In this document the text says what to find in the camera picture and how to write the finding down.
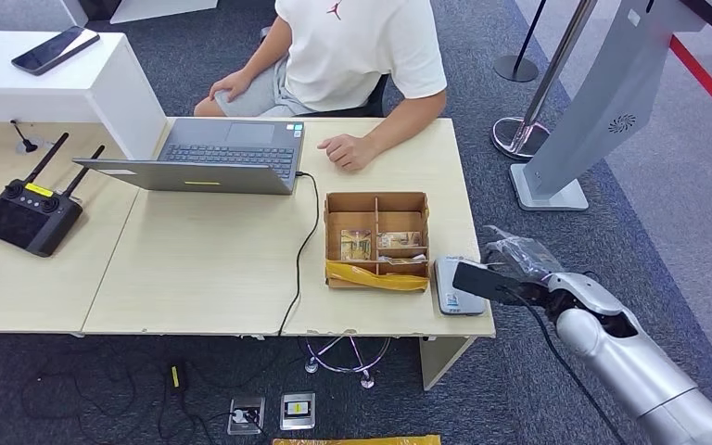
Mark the open metal floor socket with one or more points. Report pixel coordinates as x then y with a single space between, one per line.
254 405

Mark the red barrier belt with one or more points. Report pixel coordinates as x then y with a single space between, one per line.
706 83

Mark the black stanchion post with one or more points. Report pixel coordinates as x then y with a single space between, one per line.
516 69

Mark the grey card reader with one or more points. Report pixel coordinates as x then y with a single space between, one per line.
445 288

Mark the yellow sheet on floor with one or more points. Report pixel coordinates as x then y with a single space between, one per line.
356 441

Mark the closed metal floor socket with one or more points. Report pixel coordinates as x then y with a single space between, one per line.
297 408

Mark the square golden key card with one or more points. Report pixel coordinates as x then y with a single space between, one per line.
355 245

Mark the black smartphone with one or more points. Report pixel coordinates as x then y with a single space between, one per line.
55 50

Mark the person's left hand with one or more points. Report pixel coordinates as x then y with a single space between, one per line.
350 152

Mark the white raised counter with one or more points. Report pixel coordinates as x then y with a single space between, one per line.
104 92

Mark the person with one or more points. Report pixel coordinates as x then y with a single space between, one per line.
356 55

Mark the white card in box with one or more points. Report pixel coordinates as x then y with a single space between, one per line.
402 260

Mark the black office chair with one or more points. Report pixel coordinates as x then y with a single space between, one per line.
374 104

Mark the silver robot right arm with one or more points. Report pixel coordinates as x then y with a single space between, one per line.
632 368

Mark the chrome stool base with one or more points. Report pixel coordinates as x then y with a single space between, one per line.
366 382

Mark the person's right hand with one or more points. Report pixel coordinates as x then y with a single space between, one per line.
230 85

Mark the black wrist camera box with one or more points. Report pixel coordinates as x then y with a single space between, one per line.
485 282

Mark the beige desk leg panel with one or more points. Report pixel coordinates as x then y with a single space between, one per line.
439 362

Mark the yellow tape strip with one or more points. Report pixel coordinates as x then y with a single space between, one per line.
380 282

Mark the person's left forearm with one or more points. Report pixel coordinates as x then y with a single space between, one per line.
405 123

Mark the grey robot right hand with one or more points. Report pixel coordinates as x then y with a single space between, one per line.
525 258

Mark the chrome stanchion post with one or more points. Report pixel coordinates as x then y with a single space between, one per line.
519 138

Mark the silver kiosk stand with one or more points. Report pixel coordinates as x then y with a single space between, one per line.
601 92

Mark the grey laptop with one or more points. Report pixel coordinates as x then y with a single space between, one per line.
233 153

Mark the person's right forearm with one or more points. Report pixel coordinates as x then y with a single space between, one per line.
264 58

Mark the black remote controller with antennas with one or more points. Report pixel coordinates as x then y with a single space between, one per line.
24 221

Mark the cardboard divider box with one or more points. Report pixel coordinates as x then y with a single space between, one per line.
350 202

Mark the long golden key card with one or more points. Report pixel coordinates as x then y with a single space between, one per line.
399 239

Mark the white furniture panel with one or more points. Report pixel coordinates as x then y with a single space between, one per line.
159 9

